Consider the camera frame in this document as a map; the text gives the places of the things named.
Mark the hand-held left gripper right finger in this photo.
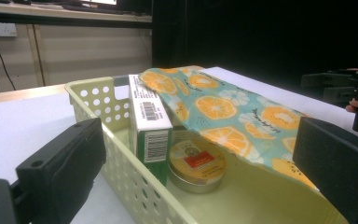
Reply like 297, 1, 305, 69
292, 117, 358, 224

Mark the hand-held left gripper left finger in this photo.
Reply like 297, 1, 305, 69
15, 117, 107, 224

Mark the pale yellow perforated plastic basket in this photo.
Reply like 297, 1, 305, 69
64, 76, 350, 224

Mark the tall green and white box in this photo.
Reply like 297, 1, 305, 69
128, 74, 173, 186

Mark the orange fruit print cloth bag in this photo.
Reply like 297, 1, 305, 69
138, 66, 321, 192

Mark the round yellow tin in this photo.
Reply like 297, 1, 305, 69
167, 139, 227, 194

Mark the black curtain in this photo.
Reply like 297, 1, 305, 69
151, 0, 358, 94

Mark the wooden desk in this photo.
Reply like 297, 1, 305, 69
0, 2, 153, 30

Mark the black keyboard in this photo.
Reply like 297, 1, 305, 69
60, 3, 145, 16

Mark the black wall cable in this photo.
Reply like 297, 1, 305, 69
0, 28, 17, 91

